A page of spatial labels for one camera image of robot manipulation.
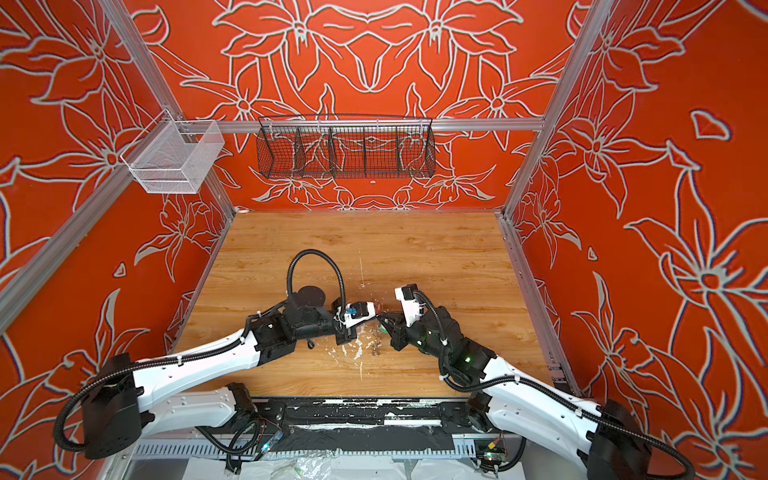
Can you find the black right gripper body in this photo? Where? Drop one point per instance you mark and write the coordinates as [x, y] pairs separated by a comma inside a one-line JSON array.
[[422, 334]]

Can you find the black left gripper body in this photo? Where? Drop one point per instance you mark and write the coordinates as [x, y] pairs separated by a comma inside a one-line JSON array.
[[327, 327]]

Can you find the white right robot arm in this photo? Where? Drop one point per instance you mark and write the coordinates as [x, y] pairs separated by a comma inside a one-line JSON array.
[[601, 439]]

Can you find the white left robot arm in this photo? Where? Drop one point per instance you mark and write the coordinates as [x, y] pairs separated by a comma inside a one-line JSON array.
[[116, 406]]

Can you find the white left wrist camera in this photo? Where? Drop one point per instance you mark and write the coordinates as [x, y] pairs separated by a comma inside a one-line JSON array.
[[358, 313]]

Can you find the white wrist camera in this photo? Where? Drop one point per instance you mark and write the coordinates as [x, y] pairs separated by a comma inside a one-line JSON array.
[[411, 306], [358, 313]]

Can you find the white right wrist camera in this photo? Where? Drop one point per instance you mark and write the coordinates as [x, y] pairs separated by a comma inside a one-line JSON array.
[[411, 306]]

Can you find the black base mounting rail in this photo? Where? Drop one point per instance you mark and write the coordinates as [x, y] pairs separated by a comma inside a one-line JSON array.
[[417, 427]]

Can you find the black wire wall basket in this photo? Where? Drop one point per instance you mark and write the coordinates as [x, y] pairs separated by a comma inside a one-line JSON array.
[[352, 147]]

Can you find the white wire wall basket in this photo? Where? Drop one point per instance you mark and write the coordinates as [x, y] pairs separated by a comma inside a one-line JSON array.
[[165, 158]]

